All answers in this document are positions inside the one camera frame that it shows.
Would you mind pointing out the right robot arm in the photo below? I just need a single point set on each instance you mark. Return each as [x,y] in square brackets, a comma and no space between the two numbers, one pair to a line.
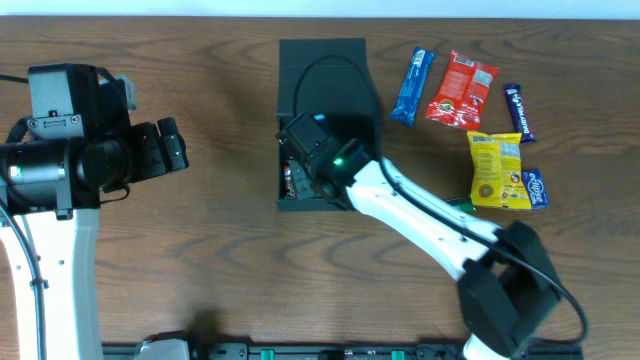
[506,283]

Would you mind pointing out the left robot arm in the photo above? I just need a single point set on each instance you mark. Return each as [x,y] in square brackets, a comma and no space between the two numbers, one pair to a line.
[74,153]

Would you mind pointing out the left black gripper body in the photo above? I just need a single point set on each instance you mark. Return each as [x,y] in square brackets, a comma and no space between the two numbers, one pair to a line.
[148,151]

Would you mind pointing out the Haribo gummy candy bag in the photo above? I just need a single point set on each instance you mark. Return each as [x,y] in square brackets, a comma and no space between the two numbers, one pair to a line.
[289,180]

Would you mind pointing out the purple Dairy Milk bar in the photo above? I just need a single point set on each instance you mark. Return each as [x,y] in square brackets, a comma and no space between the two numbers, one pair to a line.
[518,113]

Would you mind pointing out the red snack bag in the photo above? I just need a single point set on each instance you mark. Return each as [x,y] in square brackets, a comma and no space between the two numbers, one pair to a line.
[463,92]

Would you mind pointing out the dark green gift box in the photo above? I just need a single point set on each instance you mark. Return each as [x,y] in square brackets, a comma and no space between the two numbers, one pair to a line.
[329,77]

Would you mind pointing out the blue Eclipse mints box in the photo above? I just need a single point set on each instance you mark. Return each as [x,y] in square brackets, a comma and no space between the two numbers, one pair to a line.
[536,189]

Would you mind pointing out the yellow snack bag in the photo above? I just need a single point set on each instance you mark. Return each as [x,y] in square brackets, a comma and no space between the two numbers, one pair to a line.
[497,179]

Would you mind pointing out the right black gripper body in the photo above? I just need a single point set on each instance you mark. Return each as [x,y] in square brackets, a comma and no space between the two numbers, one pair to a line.
[300,178]

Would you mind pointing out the blue cookie packet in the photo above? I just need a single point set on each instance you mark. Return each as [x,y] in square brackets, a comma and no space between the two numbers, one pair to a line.
[410,93]

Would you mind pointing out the green gum pack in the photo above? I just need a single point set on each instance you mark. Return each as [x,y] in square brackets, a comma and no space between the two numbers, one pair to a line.
[463,204]

